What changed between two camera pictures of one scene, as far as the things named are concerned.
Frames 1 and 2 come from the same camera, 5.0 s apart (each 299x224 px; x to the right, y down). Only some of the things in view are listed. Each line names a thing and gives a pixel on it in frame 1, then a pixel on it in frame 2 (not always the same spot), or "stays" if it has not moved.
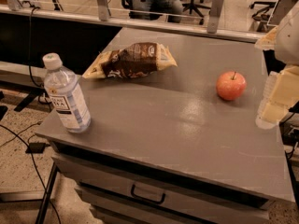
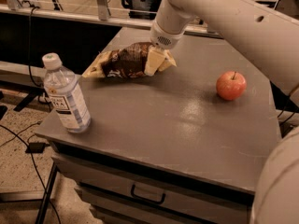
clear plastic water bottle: x=65 y=94 stays
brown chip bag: x=131 y=61 stays
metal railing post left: x=102 y=2 stays
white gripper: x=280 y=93 to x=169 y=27
